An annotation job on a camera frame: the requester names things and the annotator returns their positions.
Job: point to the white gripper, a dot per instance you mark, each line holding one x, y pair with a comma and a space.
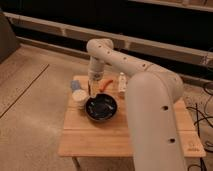
95, 73

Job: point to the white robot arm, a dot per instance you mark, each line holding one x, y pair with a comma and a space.
150, 95

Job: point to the orange carrot toy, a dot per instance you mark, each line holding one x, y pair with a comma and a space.
104, 84

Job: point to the white round container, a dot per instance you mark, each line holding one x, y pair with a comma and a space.
80, 97

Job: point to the blue small object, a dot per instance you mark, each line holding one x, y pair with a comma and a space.
75, 85

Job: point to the black round bowl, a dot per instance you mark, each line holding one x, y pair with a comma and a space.
101, 108

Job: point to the wooden table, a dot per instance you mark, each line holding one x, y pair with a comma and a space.
82, 137

